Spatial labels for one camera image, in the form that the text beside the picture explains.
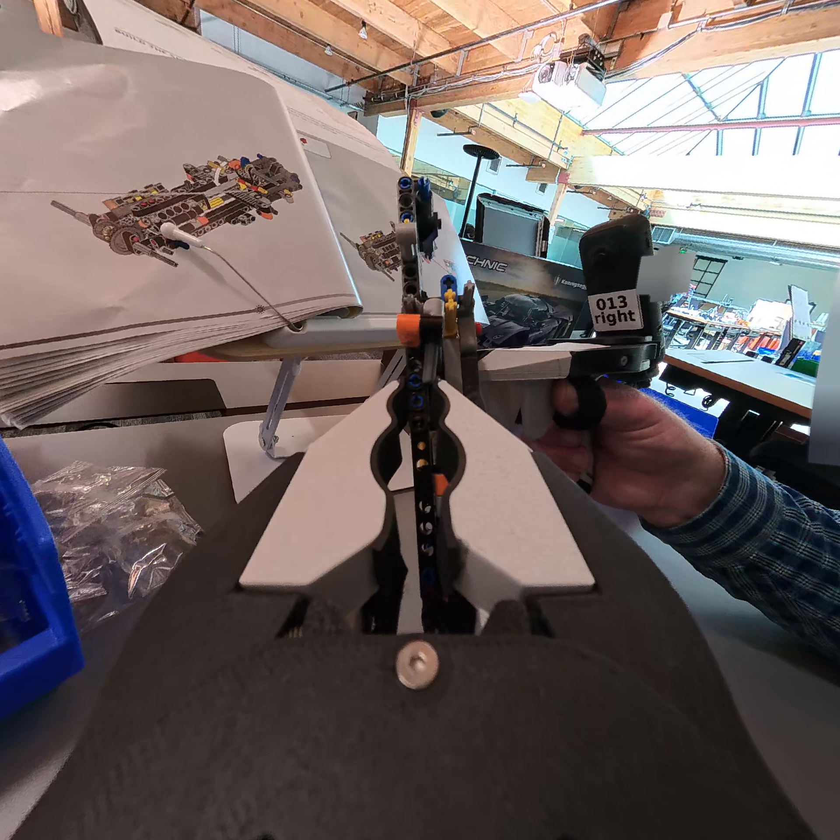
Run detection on black computer monitor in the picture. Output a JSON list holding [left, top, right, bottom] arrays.
[[476, 193, 551, 260]]

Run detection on blue plastic bin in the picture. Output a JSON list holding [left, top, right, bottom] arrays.
[[0, 436, 86, 723]]

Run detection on clear plastic parts bag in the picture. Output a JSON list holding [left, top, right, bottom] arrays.
[[33, 459, 201, 631]]

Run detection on white table wooden edge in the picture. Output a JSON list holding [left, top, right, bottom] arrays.
[[661, 348, 818, 421]]

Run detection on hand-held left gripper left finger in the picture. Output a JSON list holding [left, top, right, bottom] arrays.
[[239, 381, 404, 632]]

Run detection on person's right hand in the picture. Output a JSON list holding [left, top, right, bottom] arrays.
[[532, 381, 727, 530]]

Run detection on white tipped wire page holder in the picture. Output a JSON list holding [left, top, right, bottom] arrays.
[[159, 223, 306, 331]]

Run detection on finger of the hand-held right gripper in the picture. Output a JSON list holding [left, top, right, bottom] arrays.
[[476, 346, 577, 442]]

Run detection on black lego box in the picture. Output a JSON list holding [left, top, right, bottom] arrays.
[[459, 238, 592, 349]]

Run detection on white ceiling projector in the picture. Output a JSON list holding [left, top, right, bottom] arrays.
[[521, 59, 608, 112]]

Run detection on lego instruction book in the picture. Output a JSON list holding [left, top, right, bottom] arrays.
[[0, 0, 490, 429]]

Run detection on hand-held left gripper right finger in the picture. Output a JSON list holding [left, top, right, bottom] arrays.
[[435, 379, 596, 626]]

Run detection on person's right forearm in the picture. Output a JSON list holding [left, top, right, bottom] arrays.
[[640, 446, 840, 660]]

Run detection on black pole lamp round shade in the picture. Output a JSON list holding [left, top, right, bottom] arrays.
[[461, 144, 503, 240]]

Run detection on white book stand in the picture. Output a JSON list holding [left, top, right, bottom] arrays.
[[223, 311, 421, 505]]

